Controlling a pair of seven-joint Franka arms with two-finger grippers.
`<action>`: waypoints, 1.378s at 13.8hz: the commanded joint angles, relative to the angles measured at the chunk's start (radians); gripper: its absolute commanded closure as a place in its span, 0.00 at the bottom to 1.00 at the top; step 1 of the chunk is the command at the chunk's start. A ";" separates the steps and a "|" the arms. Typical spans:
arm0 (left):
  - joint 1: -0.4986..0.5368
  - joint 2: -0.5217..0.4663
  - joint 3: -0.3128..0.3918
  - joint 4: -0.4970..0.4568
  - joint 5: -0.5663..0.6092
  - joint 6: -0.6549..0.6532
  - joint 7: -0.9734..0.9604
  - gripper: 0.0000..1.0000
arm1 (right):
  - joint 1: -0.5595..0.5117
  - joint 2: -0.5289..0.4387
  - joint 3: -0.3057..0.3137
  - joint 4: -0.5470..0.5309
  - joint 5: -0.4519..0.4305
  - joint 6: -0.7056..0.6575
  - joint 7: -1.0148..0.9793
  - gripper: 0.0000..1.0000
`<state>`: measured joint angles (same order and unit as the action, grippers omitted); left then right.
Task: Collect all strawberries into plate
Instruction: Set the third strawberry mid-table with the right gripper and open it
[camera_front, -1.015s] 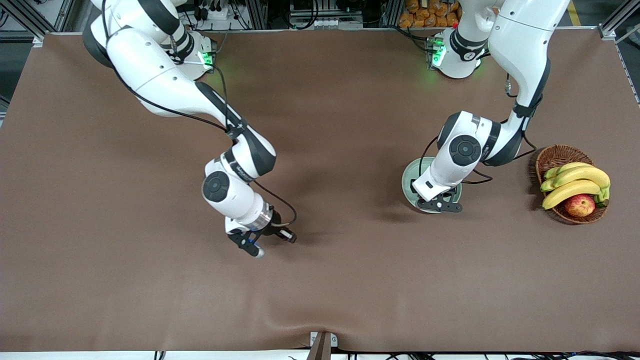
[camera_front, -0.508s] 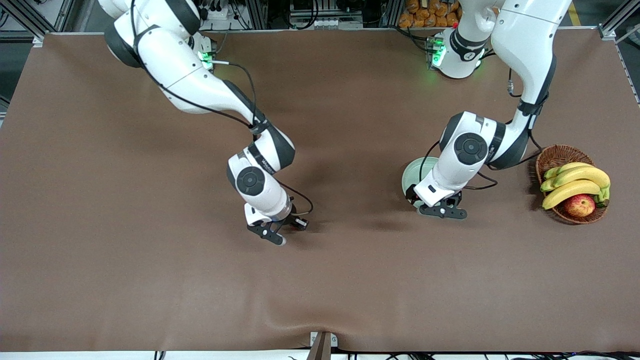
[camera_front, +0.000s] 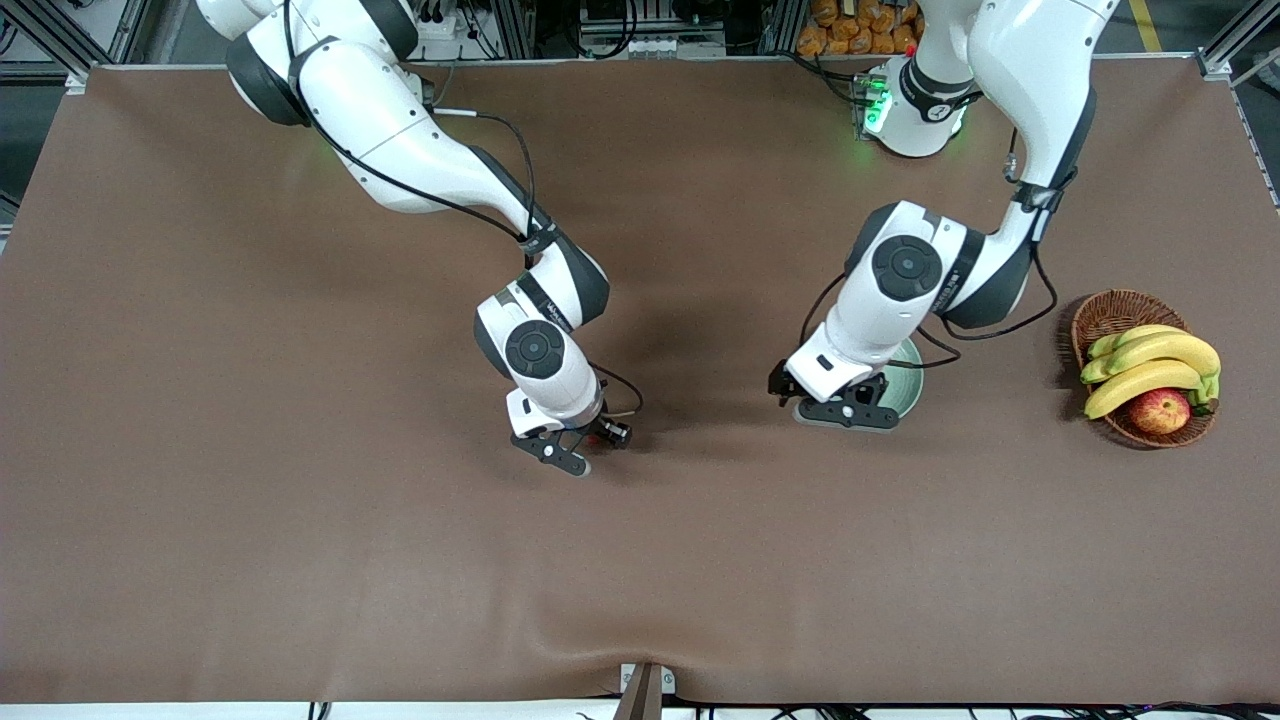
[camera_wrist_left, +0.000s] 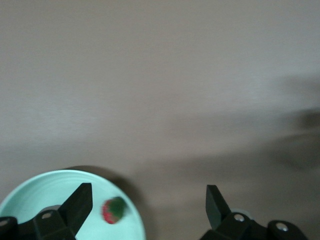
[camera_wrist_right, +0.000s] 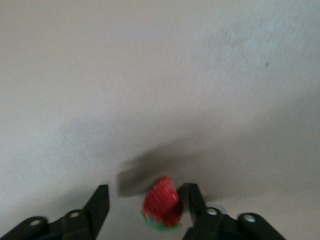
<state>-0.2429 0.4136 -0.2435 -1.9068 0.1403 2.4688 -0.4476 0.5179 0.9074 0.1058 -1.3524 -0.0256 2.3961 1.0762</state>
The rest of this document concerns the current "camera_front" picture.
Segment red apple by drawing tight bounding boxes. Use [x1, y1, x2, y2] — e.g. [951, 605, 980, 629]
[1128, 388, 1193, 436]

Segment large yellow banana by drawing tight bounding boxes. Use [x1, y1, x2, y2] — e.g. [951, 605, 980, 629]
[1080, 331, 1223, 387]

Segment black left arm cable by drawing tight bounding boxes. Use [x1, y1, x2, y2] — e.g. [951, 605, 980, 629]
[798, 125, 1061, 373]

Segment white connector block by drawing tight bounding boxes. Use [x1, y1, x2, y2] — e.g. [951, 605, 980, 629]
[620, 36, 727, 59]

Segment small greenish yellow banana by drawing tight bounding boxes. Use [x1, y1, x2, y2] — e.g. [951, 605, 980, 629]
[1087, 324, 1187, 361]

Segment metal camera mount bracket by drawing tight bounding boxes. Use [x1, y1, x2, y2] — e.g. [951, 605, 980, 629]
[620, 663, 676, 720]

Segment brown wicker basket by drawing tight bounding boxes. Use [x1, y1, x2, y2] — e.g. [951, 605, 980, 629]
[1070, 289, 1219, 449]

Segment silver aluminium frame post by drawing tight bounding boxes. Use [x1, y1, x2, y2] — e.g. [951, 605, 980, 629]
[760, 0, 806, 56]
[493, 0, 538, 59]

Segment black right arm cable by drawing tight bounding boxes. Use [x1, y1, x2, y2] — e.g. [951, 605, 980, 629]
[283, 0, 644, 416]

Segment white power strip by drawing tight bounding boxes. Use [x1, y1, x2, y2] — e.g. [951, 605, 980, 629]
[415, 0, 463, 43]

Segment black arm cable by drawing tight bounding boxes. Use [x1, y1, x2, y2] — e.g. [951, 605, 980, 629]
[798, 125, 1061, 373]
[283, 0, 644, 416]

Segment brown table mat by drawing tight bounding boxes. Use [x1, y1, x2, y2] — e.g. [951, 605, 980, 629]
[0, 55, 1280, 706]

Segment light green plate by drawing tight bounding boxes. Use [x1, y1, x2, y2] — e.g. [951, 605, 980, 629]
[880, 338, 925, 417]

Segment silver aluminium corner frame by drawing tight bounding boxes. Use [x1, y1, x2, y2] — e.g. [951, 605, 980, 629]
[0, 0, 151, 86]
[1195, 0, 1280, 81]

